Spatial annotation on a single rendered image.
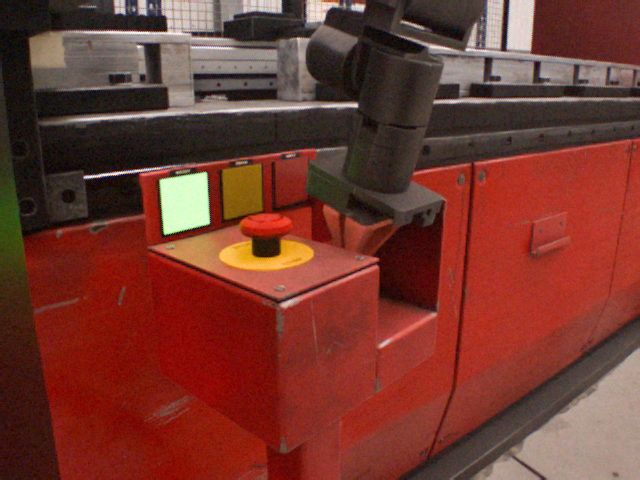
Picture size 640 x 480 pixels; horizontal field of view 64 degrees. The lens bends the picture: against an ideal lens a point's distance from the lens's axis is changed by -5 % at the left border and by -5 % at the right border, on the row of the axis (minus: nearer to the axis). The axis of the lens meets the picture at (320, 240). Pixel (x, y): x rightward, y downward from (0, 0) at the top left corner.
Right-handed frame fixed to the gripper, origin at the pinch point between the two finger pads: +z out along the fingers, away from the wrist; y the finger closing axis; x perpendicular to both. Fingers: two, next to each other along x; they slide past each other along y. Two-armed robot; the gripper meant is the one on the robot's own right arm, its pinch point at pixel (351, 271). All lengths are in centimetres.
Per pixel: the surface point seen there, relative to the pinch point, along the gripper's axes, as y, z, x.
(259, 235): 0.9, -6.1, 11.4
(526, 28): 274, -2, -669
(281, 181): 10.2, -4.6, 0.4
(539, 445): -14, 74, -87
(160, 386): 17.7, 24.9, 7.5
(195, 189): 10.4, -5.4, 10.4
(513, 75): 26, -10, -84
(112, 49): 39.7, -10.3, 3.2
